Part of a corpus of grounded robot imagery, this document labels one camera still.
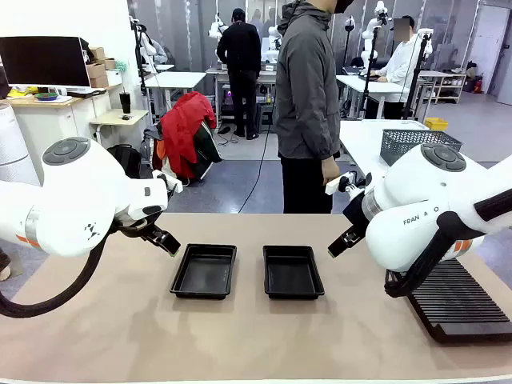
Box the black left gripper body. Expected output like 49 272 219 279
114 211 161 239

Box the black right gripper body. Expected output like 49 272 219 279
342 192 371 238

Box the black plastic ESD tray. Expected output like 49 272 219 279
262 245 326 300
169 242 238 300

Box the grey sleeved right forearm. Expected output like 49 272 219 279
318 115 342 160

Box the gloved right hand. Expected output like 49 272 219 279
322 157 342 187

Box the black backpack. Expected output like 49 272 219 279
106 144 143 180

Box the white round-cornered table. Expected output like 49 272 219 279
338 118 431 183

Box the grey plastic mesh basket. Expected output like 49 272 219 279
379 128 464 167

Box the white metal chair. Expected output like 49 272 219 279
142 123 193 188

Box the dark green garment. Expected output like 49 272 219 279
191 119 223 181

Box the red jacket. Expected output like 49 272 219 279
159 90 218 181

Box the small wooden side desk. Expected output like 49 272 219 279
90 108 150 159

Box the person in grey jacket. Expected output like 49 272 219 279
274 0 355 214

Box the white background desk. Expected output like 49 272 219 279
335 74 417 120
143 70 207 121

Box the black slotted board rack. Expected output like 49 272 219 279
406 258 512 344

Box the white cabinet wooden top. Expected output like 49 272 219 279
7 83 123 161

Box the beige shoe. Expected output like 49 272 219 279
0 247 12 282

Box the black tripod stand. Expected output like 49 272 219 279
362 15 382 117
130 15 150 97
402 31 434 121

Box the white cylindrical air purifier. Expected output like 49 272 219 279
0 102 43 187

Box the wooden shelf unit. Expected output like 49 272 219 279
435 71 467 104

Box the person in white jacket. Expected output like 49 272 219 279
370 14 426 121

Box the grey metal workbench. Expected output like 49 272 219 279
206 66 281 133

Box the seated person grey sweater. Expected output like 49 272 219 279
148 38 169 65

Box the black computer monitor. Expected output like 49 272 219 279
0 36 91 88

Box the person in black clothes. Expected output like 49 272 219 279
215 7 263 141

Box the grey door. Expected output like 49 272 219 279
467 3 512 95

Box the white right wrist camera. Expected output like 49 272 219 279
325 170 373 197

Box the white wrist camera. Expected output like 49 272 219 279
325 170 373 197
151 170 184 194

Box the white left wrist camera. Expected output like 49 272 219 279
151 170 184 194

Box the right arm black sleeved cable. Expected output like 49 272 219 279
384 187 512 299

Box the black floor cable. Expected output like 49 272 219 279
238 106 281 213

